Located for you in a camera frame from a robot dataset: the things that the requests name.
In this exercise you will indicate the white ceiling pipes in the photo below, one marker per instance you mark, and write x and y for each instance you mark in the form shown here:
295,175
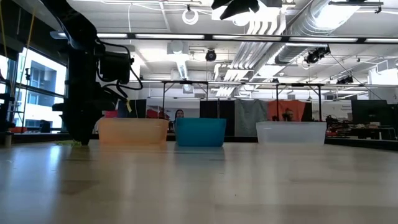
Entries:
248,53

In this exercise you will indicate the grey fabric panel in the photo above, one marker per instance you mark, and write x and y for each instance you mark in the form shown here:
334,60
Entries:
250,115

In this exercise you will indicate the teal plastic bin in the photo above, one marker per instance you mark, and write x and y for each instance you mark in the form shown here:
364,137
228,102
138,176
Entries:
200,132

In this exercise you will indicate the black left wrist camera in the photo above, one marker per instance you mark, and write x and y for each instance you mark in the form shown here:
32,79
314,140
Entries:
115,67

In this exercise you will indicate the idle black robot arm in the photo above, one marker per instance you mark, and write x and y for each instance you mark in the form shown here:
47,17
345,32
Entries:
334,121

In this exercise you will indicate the long LED light bar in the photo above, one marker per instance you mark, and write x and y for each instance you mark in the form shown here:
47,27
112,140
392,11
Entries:
171,36

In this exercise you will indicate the black ceiling camera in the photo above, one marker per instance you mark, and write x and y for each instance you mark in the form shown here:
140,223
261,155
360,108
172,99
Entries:
315,55

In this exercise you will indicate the person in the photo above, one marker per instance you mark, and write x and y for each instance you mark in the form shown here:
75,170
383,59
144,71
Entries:
288,115
179,114

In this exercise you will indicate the yellow label tag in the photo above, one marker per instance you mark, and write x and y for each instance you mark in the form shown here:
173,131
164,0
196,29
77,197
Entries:
128,105

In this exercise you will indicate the red box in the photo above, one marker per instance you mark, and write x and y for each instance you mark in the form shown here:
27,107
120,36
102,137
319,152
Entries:
111,114

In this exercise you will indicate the red machine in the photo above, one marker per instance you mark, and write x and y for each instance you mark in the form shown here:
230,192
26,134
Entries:
154,114

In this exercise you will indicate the black rig frame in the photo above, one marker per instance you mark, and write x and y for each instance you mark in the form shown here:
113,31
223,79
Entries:
186,82

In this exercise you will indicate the orange partition panel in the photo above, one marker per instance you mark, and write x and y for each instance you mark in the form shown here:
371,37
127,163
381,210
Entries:
276,109

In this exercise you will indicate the black monitor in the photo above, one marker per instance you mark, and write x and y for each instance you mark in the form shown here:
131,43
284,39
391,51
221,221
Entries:
369,112
138,109

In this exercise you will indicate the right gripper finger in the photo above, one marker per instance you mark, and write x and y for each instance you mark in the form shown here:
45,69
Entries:
219,3
239,7

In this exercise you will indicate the clear plastic bin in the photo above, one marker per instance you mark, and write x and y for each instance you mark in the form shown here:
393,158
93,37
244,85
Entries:
292,133

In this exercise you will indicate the black aluminium table frame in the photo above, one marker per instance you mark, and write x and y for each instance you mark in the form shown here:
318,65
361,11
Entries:
31,137

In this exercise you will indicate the large window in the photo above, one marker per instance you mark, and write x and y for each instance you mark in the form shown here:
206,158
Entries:
40,93

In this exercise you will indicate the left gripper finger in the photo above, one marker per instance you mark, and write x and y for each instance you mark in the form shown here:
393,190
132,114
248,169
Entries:
90,124
74,126

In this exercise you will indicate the black round spotlight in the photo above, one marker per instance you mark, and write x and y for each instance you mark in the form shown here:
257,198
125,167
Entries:
211,55

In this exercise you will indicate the black partition panel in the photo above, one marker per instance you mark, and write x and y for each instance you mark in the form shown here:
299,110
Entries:
217,109

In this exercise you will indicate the silver air duct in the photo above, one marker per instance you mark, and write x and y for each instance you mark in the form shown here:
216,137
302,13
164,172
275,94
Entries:
295,49

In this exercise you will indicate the orange plastic bin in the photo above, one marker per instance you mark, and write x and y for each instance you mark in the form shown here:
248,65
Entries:
133,132

